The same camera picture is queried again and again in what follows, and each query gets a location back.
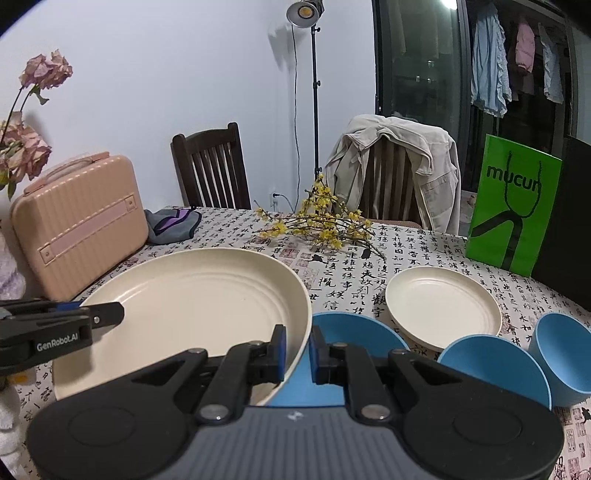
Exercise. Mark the cream round plate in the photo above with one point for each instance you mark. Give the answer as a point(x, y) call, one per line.
point(184, 300)
point(443, 304)

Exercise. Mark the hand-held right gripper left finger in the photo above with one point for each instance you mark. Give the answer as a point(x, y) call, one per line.
point(280, 355)

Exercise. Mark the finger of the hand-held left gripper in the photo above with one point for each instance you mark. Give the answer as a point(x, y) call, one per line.
point(69, 305)
point(108, 314)

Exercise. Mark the pink hanging garment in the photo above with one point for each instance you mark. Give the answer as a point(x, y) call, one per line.
point(525, 46)

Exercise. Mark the calligraphy printed tablecloth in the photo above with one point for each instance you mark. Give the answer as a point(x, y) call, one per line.
point(351, 286)

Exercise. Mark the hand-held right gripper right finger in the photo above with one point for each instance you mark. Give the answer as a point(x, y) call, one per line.
point(315, 357)

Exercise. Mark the grey and purple cloth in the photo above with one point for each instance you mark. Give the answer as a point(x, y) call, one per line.
point(171, 230)

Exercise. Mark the black paper bag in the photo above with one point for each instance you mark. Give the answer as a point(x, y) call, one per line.
point(572, 221)

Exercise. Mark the green paper bag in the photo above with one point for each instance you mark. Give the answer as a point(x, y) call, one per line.
point(489, 207)

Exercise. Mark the pink dried flowers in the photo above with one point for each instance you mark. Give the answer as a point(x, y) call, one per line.
point(46, 69)

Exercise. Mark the white wall socket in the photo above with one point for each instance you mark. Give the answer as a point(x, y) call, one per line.
point(274, 194)

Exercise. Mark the pink ribbed hard case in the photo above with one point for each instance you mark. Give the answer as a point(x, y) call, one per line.
point(83, 221)

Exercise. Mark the black framed glass door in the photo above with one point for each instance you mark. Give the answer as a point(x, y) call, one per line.
point(415, 69)

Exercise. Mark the dark wooden chair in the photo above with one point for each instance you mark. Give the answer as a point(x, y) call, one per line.
point(207, 134)
point(383, 184)

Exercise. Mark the beige jacket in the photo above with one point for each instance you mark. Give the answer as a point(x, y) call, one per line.
point(434, 184)

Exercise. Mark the studio lamp on black stand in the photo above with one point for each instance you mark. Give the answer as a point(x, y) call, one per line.
point(304, 11)

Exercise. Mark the blue bowl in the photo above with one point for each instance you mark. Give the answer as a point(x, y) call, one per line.
point(364, 332)
point(568, 350)
point(498, 364)

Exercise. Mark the lavender fluffy cloth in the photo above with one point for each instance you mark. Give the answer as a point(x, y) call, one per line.
point(9, 272)

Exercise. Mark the light blue hanging shirt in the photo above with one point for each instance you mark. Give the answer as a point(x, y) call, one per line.
point(489, 69)
point(551, 69)

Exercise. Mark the yellow flower branch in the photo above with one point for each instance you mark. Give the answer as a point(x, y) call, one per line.
point(323, 233)

